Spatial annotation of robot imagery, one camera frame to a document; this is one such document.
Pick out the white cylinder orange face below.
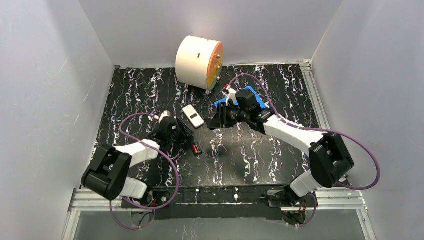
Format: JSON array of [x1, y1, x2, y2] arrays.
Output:
[[175, 35, 225, 95]]

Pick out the purple cable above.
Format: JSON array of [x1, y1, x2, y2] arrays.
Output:
[[109, 112, 181, 230], [225, 73, 382, 228]]

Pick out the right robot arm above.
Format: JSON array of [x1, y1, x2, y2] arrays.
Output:
[[206, 89, 354, 204]]

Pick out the blue foam pad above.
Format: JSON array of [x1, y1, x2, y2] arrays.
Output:
[[214, 85, 269, 109]]

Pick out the aluminium frame rail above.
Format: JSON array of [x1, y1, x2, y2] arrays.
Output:
[[300, 59, 376, 240]]

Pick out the white remote control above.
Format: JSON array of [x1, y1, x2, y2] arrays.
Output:
[[182, 104, 205, 129]]

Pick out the black remote control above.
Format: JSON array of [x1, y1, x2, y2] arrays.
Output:
[[191, 142, 203, 156]]

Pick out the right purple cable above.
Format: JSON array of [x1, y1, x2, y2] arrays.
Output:
[[225, 73, 382, 228]]

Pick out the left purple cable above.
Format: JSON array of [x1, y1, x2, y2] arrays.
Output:
[[109, 112, 181, 230]]

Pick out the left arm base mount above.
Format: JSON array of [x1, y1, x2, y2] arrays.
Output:
[[130, 188, 173, 210]]

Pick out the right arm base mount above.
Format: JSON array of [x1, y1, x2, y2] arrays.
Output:
[[263, 189, 318, 211]]

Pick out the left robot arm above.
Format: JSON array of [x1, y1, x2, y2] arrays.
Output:
[[81, 111, 202, 201]]

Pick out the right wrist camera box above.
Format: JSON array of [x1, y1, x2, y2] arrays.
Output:
[[222, 84, 237, 106]]

